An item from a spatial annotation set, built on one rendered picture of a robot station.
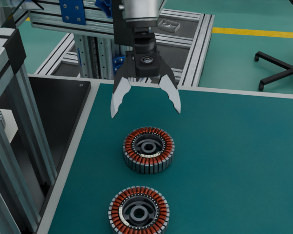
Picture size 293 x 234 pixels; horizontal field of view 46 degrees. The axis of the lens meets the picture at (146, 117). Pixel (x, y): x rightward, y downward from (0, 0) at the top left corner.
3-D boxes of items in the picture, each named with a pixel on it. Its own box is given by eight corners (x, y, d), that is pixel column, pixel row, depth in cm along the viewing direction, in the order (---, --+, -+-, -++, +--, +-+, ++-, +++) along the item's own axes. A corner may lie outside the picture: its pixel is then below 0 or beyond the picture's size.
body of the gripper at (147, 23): (158, 74, 80) (156, 20, 77) (163, 80, 72) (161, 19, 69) (125, 76, 80) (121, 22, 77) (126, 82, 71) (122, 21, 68)
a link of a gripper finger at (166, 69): (182, 83, 75) (157, 50, 73) (183, 84, 74) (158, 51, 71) (164, 97, 75) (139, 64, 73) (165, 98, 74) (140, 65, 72)
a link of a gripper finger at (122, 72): (125, 99, 75) (146, 64, 74) (125, 100, 73) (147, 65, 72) (106, 88, 74) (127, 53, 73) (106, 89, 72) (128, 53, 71)
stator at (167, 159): (122, 138, 81) (121, 126, 79) (169, 134, 82) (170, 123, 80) (124, 177, 74) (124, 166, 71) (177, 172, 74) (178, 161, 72)
